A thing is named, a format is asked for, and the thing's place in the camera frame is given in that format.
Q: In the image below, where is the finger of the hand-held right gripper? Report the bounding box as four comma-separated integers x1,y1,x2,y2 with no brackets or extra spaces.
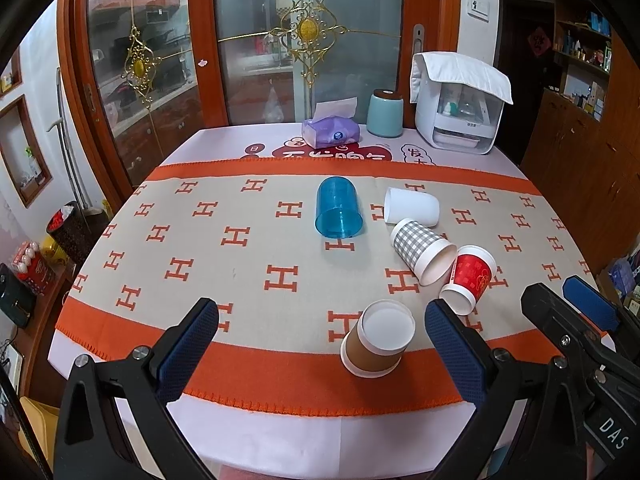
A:
562,275,632,333
521,283,620,362

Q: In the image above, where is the dark woven wastebasket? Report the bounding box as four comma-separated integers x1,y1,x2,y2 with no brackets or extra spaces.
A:
46,201,97,264

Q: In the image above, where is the blue cardboard box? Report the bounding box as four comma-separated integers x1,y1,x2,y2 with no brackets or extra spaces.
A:
602,255,640,311

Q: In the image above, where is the red wall decoration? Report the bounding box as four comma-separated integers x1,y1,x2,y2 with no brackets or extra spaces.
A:
527,25,551,59

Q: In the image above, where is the yellow stool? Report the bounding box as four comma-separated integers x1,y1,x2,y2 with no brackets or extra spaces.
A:
19,396,62,463

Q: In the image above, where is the red paper cup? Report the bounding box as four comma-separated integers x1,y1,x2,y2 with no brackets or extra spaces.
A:
439,245,497,316

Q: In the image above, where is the black box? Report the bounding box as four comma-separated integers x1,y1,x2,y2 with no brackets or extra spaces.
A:
0,262,37,329

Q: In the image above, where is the teal canister with brown lid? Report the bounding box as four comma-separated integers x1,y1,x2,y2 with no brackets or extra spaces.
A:
366,89,405,139

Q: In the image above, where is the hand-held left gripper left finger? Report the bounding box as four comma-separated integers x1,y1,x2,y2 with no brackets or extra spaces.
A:
52,297,221,480

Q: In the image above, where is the grey checked paper cup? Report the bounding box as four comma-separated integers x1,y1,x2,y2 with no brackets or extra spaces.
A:
390,218,459,287

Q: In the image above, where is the wooden wall niche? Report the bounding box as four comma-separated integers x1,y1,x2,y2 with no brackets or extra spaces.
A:
0,94,53,209

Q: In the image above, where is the white countertop appliance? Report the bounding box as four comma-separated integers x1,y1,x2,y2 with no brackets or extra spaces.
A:
414,60,506,156

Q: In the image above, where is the wooden cabinet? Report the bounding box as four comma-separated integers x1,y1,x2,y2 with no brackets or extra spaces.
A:
520,89,640,273

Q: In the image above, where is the purple tissue box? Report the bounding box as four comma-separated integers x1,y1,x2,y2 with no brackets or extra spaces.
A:
301,97,362,150

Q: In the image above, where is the white plastic cup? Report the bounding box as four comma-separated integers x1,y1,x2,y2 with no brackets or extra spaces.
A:
383,186,441,227

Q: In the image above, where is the orange patterned blanket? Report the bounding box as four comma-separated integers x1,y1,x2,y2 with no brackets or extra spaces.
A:
54,160,608,418

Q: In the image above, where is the red egg box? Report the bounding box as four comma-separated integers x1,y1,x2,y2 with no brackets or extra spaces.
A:
11,240,57,294

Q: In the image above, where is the white folded cloth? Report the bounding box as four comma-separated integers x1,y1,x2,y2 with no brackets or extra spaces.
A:
410,51,514,106

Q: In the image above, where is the wooden wall shelf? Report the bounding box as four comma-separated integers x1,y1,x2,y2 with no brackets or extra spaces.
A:
551,0,615,122

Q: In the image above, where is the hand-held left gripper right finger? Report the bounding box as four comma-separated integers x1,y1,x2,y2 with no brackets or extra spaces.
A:
424,299,595,480

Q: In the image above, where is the brown paper cup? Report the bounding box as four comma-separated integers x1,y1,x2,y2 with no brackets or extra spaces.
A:
340,299,416,378

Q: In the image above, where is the blue transparent plastic cup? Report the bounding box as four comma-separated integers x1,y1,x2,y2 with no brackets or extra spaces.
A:
314,176,365,239

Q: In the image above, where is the glass door with gold ornament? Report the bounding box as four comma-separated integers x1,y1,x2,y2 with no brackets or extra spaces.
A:
187,0,462,130
56,0,221,188

